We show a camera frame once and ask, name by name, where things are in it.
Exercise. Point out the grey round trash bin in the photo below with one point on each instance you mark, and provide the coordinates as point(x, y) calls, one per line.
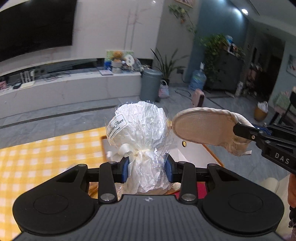
point(151, 81)

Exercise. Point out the yellow checkered tablecloth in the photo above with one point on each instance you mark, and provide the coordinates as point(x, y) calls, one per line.
point(25, 166)

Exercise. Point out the white marble TV console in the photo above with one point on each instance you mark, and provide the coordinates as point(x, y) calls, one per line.
point(69, 89)

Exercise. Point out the red Wonderlab cube box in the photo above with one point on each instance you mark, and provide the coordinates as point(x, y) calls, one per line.
point(201, 190)

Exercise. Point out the beige soft slipper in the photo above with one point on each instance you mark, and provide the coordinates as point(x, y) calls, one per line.
point(212, 127)

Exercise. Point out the tall green floor plant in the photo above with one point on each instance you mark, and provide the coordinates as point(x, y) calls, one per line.
point(167, 65)

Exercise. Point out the teddy bear on console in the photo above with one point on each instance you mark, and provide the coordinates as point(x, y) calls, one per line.
point(117, 56)

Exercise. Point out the pink space heater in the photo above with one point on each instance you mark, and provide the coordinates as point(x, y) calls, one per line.
point(198, 98)

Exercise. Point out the dark cabinet with plants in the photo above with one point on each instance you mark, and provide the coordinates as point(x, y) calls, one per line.
point(223, 63)

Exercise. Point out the white flower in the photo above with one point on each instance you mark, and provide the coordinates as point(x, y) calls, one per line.
point(140, 131)

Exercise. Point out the white round desk fan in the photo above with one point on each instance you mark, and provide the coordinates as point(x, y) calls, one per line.
point(129, 60)

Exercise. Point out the white wifi router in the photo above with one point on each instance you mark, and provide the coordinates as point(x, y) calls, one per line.
point(27, 79)

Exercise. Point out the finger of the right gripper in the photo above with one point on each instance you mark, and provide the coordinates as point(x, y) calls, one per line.
point(278, 131)
point(255, 133)

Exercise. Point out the framed wall picture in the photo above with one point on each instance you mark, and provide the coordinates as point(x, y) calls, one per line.
point(189, 3)

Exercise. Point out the pastel woven handbag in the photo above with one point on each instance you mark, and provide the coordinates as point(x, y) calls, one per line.
point(164, 90)

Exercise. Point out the orange cardboard storage box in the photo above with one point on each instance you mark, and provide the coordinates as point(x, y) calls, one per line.
point(198, 154)

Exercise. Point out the blue water jug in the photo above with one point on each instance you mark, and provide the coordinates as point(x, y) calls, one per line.
point(198, 78)

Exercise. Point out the black wall television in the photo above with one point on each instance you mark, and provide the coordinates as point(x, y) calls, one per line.
point(36, 25)

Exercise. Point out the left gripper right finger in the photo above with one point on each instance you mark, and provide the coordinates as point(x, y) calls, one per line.
point(187, 175)

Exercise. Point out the hanging ivy vine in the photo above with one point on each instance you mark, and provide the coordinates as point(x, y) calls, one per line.
point(183, 15)

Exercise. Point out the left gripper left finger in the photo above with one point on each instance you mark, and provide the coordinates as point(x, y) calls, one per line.
point(106, 176)

